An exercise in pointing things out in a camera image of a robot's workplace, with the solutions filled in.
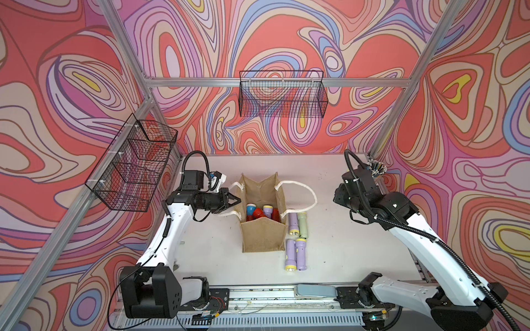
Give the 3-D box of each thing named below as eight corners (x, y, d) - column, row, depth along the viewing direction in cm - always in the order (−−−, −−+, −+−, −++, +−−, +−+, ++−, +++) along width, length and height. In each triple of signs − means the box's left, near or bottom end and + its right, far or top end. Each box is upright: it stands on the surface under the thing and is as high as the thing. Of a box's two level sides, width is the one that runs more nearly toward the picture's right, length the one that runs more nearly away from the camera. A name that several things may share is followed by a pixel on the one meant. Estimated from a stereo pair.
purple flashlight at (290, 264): (285, 270, 81) (285, 268, 79) (285, 240, 89) (285, 238, 87) (295, 271, 81) (296, 269, 79) (295, 241, 89) (295, 239, 87)
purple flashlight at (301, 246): (296, 269, 81) (296, 267, 79) (296, 240, 89) (297, 237, 87) (305, 270, 81) (306, 268, 79) (305, 241, 89) (306, 238, 87)
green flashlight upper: (299, 238, 89) (300, 236, 87) (296, 214, 97) (297, 212, 95) (308, 238, 89) (309, 236, 87) (305, 214, 97) (306, 212, 95)
